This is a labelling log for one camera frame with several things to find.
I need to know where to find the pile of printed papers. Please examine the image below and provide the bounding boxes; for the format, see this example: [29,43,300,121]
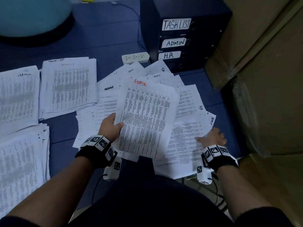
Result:
[72,60,217,180]

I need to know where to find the person's dark trousers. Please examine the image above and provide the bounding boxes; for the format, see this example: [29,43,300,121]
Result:
[0,175,294,227]

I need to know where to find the person's left forearm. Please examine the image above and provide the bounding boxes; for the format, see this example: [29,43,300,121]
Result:
[21,156,95,221]

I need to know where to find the person's right hand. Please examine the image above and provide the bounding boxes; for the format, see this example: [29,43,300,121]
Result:
[195,127,227,148]

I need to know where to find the neat stack of printed papers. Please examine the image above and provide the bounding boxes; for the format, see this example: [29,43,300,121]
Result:
[0,123,51,219]
[39,56,98,120]
[0,65,41,137]

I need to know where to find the thin power cable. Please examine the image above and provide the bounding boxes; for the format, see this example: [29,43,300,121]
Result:
[111,1,145,52]

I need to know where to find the white power strip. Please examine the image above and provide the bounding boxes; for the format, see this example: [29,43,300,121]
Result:
[122,52,150,64]

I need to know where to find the teal cylindrical barrel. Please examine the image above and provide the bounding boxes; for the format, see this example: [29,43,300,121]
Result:
[0,0,75,47]

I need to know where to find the black marker wristband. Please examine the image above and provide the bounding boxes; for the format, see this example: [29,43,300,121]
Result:
[76,135,118,168]
[201,144,240,172]

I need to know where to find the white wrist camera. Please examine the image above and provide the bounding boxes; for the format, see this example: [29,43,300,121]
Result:
[196,164,214,185]
[103,158,122,182]

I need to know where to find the brown cardboard box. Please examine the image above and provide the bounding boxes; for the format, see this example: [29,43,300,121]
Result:
[204,0,303,90]

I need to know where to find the person's left hand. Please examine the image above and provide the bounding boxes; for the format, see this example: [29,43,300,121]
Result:
[98,113,125,141]

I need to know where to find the printed paper sheet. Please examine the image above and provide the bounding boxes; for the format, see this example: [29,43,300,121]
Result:
[113,78,181,159]

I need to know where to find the person's right forearm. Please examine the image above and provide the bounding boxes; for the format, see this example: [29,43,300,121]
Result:
[217,165,271,220]

